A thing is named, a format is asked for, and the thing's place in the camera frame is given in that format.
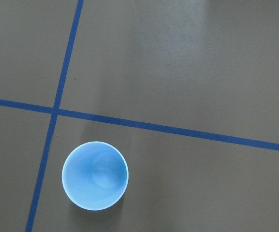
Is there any light blue cup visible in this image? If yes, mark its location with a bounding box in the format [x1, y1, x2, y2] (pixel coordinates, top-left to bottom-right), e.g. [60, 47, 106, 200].
[61, 141, 129, 211]

